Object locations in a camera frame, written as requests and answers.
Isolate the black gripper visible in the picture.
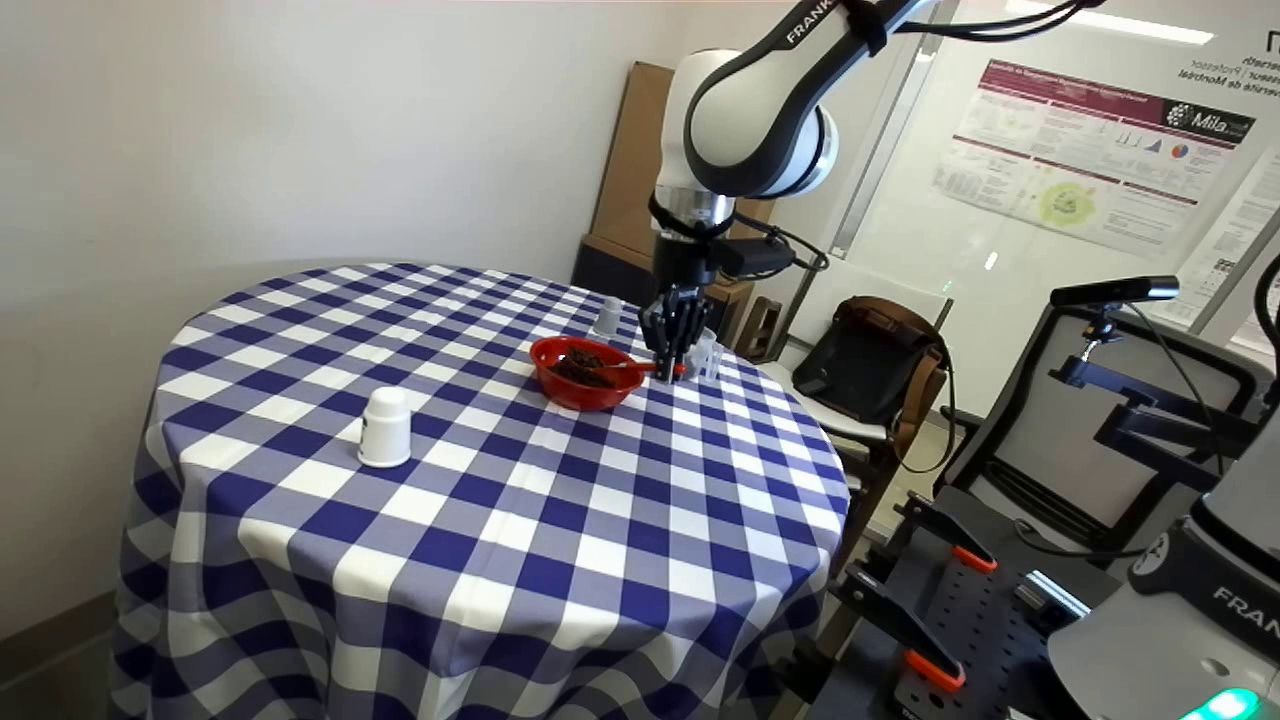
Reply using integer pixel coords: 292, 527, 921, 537
640, 236, 711, 382

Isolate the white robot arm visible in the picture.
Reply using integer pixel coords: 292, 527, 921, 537
640, 0, 926, 382

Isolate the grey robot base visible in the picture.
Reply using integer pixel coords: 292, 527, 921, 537
1048, 418, 1280, 720

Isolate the clear plastic measuring jug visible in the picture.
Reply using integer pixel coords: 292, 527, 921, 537
692, 336, 720, 384

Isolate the red plastic bowl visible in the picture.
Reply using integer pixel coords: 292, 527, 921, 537
529, 336, 647, 412

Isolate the small clear glass bottle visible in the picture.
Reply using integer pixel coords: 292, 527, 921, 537
593, 297, 625, 343

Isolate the brown cardboard box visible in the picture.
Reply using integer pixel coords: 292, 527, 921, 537
584, 61, 808, 307

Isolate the wooden chair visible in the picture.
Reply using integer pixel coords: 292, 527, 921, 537
758, 265, 951, 532

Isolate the blue white checkered tablecloth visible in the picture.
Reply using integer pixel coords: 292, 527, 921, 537
109, 265, 848, 720

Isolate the small white plastic bottle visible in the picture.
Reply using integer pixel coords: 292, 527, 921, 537
355, 390, 410, 470

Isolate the black orange clamp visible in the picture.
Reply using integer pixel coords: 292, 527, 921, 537
835, 571, 967, 695
905, 495, 999, 578

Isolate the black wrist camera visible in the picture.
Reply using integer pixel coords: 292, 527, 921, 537
711, 241, 794, 279

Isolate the black frame 3d printer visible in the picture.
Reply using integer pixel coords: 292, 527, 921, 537
943, 277, 1275, 570

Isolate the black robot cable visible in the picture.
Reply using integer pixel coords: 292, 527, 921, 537
915, 0, 1110, 43

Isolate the research poster on wall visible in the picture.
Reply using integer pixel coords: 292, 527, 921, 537
934, 61, 1250, 257

